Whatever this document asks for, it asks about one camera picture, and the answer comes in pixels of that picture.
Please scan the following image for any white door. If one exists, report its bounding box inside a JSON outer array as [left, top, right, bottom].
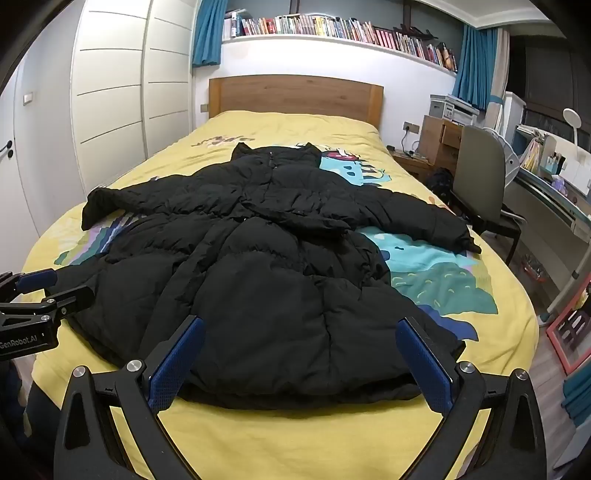
[[0, 60, 49, 245]]

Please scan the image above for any pink picture frame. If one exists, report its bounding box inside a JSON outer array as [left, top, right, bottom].
[[546, 305, 591, 376]]

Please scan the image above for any white printer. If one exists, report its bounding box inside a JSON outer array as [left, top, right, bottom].
[[429, 95, 480, 125]]

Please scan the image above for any white wall shelf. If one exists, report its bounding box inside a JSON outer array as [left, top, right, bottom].
[[222, 34, 458, 79]]

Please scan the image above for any white wardrobe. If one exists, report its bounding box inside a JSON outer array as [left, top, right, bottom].
[[69, 0, 200, 162]]

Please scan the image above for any white desk lamp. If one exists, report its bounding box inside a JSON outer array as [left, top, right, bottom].
[[562, 108, 584, 151]]

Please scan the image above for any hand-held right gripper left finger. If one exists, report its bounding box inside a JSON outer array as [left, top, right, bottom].
[[54, 315, 206, 480]]

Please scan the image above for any white tall cabinet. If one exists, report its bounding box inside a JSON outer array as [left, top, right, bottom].
[[501, 91, 526, 139]]

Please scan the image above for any teal storage box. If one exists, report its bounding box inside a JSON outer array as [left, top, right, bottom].
[[561, 369, 591, 416]]

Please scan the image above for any black puffer jacket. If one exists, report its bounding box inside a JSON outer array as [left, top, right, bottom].
[[60, 142, 482, 411]]

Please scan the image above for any wooden drawer cabinet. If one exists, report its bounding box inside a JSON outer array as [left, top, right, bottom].
[[418, 115, 467, 163]]

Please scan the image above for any white desk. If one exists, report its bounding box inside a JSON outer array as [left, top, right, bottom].
[[501, 175, 591, 324]]

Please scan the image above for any white fan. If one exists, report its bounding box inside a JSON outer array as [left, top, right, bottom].
[[492, 129, 525, 190]]

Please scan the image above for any yellow printed bed cover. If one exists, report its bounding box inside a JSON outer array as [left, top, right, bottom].
[[21, 111, 540, 480]]

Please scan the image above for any wooden headboard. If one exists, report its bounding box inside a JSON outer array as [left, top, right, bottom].
[[209, 75, 385, 130]]

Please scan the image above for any row of books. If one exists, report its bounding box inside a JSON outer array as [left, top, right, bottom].
[[224, 13, 459, 72]]

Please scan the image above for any wooden nightstand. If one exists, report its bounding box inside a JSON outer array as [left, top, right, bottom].
[[392, 150, 435, 183]]

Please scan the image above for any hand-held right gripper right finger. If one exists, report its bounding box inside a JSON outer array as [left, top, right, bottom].
[[396, 316, 548, 480]]

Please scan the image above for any grey office chair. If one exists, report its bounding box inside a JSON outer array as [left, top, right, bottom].
[[450, 126, 527, 264]]

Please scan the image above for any dark backpack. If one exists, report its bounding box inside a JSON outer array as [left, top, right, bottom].
[[425, 167, 455, 204]]

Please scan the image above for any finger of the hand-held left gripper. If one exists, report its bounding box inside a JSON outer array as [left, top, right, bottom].
[[0, 270, 58, 296], [42, 285, 95, 324]]

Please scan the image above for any teal pen holder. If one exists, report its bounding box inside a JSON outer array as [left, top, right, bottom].
[[540, 154, 566, 178]]

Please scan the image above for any blue curtain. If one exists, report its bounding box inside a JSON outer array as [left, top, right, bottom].
[[450, 25, 499, 112], [191, 0, 228, 66]]

